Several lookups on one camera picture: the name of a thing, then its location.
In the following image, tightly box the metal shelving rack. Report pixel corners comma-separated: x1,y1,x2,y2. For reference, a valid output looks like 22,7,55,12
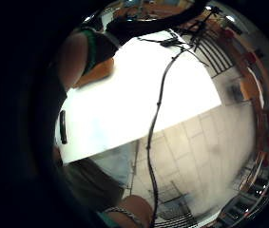
216,162,269,228

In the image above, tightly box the beaded bracelet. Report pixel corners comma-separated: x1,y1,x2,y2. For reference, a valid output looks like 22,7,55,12
105,206,145,226

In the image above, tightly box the black tripod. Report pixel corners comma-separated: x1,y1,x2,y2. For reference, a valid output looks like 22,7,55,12
178,6,224,52

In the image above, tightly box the row of red objects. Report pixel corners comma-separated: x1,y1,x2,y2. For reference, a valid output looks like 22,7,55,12
221,28,269,169

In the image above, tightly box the the person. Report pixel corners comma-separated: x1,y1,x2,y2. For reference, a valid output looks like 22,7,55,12
56,142,156,228

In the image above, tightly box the metal grate bench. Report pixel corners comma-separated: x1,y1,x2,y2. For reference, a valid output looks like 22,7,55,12
148,180,202,228

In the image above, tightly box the long black cable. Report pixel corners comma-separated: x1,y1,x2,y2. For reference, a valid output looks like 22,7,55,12
145,37,189,228

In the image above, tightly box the metal table leg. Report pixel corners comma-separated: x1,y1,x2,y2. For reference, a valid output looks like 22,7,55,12
129,141,141,192

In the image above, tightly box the small black device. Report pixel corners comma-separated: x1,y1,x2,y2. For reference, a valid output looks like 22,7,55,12
159,37,186,49

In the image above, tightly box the dark metal railing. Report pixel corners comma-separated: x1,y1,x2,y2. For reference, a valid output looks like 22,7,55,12
193,29,237,79

